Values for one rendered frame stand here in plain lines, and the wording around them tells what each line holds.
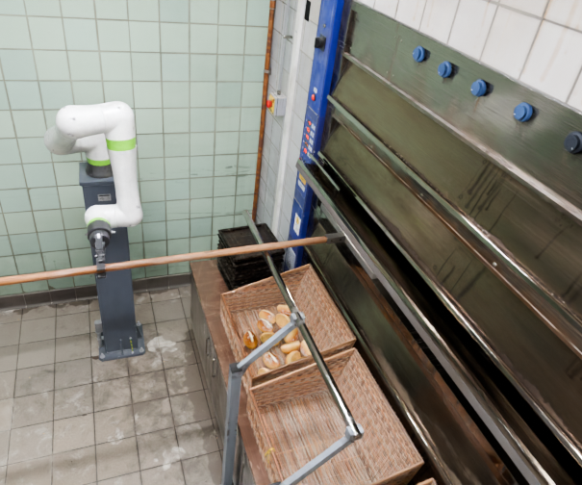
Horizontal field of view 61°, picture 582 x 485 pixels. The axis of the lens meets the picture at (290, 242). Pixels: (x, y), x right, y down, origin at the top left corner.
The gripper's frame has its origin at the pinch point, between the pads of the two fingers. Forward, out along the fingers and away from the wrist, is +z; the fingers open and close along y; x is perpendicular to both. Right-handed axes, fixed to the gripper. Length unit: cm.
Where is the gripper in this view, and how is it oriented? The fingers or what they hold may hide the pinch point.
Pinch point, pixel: (101, 268)
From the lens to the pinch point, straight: 200.4
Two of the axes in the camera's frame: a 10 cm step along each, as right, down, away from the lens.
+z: 3.2, 5.9, -7.4
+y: -1.2, 8.0, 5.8
